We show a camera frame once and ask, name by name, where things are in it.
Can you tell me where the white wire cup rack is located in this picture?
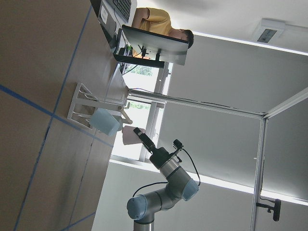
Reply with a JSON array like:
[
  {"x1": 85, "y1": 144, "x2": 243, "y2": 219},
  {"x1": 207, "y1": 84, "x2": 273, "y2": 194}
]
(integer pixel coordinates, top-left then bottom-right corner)
[{"x1": 67, "y1": 83, "x2": 130, "y2": 130}]

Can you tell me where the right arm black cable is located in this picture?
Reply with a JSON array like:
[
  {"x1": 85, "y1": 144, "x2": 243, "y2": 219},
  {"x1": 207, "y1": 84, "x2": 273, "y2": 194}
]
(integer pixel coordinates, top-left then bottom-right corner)
[{"x1": 132, "y1": 148, "x2": 202, "y2": 198}]

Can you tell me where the black box with label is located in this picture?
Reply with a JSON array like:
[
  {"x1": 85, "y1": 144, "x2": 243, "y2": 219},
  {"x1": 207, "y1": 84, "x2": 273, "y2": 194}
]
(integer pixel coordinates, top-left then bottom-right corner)
[{"x1": 90, "y1": 0, "x2": 118, "y2": 53}]

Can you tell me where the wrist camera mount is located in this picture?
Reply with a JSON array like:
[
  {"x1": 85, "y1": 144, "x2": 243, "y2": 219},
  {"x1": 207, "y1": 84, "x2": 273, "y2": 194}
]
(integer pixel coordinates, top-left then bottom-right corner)
[{"x1": 169, "y1": 139, "x2": 184, "y2": 163}]

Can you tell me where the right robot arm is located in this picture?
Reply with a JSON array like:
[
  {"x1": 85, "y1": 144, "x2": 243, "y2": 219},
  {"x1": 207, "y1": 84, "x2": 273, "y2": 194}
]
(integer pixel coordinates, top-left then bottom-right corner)
[{"x1": 127, "y1": 128, "x2": 200, "y2": 231}]

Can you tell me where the wooden rack dowel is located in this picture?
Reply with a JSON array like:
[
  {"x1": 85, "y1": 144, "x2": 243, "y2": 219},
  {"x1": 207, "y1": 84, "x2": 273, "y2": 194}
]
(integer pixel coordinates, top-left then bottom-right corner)
[{"x1": 117, "y1": 106, "x2": 133, "y2": 125}]

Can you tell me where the pink cup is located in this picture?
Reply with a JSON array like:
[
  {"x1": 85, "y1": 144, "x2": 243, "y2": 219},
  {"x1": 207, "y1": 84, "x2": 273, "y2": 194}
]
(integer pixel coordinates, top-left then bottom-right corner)
[{"x1": 122, "y1": 126, "x2": 142, "y2": 145}]

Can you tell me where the person in yellow shirt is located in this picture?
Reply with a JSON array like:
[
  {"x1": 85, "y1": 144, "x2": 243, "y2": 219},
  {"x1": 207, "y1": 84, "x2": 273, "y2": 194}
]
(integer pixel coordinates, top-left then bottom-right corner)
[{"x1": 131, "y1": 7, "x2": 194, "y2": 48}]

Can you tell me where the light blue cup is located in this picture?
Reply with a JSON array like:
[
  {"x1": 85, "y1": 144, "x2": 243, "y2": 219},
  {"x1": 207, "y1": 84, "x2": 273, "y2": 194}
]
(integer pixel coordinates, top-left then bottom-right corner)
[{"x1": 89, "y1": 108, "x2": 120, "y2": 136}]

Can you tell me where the black computer monitor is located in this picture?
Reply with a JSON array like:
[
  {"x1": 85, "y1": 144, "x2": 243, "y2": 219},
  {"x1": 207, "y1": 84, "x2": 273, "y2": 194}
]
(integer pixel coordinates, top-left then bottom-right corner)
[{"x1": 122, "y1": 25, "x2": 189, "y2": 65}]

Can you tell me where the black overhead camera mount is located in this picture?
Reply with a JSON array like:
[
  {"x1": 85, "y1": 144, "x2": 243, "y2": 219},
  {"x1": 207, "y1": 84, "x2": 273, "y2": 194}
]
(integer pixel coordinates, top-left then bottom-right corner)
[{"x1": 256, "y1": 199, "x2": 282, "y2": 222}]

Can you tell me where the black keyboard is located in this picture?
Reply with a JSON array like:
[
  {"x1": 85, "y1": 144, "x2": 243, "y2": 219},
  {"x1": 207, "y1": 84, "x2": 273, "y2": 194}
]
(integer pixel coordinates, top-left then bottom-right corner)
[{"x1": 111, "y1": 0, "x2": 131, "y2": 22}]

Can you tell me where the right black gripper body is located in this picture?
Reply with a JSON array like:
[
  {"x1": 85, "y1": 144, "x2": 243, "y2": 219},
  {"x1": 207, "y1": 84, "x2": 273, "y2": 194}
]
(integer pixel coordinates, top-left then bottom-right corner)
[{"x1": 149, "y1": 147, "x2": 170, "y2": 170}]

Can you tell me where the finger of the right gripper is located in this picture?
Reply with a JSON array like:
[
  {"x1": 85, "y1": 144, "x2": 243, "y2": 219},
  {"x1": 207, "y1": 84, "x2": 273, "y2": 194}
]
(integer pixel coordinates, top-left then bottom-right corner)
[{"x1": 133, "y1": 128, "x2": 156, "y2": 152}]

